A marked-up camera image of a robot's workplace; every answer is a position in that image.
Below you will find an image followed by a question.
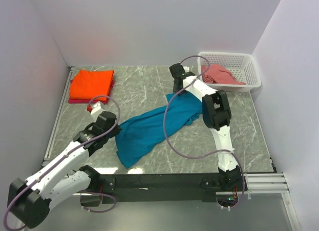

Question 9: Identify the blue t shirt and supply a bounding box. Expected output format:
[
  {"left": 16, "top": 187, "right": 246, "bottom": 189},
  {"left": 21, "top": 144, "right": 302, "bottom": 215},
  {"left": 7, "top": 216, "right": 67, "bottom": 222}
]
[{"left": 115, "top": 93, "right": 202, "bottom": 169}]

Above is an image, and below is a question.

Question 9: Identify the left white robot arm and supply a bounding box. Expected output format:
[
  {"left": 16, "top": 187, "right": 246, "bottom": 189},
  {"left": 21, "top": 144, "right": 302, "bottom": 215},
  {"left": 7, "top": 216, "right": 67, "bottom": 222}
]
[{"left": 3, "top": 110, "right": 121, "bottom": 231}]

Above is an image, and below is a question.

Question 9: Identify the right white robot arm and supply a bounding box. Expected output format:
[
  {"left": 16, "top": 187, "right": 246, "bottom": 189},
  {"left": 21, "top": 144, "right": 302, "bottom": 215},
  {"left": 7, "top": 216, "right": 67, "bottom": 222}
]
[{"left": 163, "top": 63, "right": 245, "bottom": 191}]

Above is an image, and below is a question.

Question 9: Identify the pink t shirt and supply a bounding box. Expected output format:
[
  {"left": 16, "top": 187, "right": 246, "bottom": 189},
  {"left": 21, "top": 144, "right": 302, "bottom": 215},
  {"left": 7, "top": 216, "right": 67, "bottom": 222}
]
[{"left": 201, "top": 64, "right": 246, "bottom": 85}]

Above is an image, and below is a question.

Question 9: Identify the folded magenta t shirt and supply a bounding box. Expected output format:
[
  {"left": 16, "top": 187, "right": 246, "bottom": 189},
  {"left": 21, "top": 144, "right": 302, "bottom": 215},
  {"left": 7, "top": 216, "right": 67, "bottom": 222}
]
[{"left": 68, "top": 79, "right": 115, "bottom": 104}]

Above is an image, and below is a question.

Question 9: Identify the folded orange t shirt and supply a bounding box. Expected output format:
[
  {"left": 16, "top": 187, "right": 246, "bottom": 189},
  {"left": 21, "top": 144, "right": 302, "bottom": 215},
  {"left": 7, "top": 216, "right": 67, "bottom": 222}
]
[{"left": 69, "top": 69, "right": 114, "bottom": 101}]

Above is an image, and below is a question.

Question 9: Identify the white plastic basket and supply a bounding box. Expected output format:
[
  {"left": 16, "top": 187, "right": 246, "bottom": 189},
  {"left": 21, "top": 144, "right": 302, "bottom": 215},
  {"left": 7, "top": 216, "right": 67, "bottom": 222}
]
[{"left": 197, "top": 52, "right": 261, "bottom": 92}]

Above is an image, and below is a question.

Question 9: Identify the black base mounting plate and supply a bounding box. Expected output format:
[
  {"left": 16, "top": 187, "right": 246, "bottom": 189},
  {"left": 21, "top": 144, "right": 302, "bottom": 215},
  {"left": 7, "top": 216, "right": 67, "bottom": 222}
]
[{"left": 70, "top": 170, "right": 248, "bottom": 207}]

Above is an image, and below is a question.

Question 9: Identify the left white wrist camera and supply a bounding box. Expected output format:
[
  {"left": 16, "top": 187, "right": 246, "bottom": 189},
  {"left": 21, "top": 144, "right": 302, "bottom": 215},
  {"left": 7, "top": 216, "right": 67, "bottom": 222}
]
[{"left": 87, "top": 102, "right": 105, "bottom": 120}]

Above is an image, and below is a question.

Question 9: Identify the aluminium frame rail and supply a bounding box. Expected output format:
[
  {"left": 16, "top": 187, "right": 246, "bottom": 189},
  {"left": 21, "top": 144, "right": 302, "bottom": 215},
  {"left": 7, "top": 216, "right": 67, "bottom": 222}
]
[{"left": 245, "top": 173, "right": 290, "bottom": 194}]

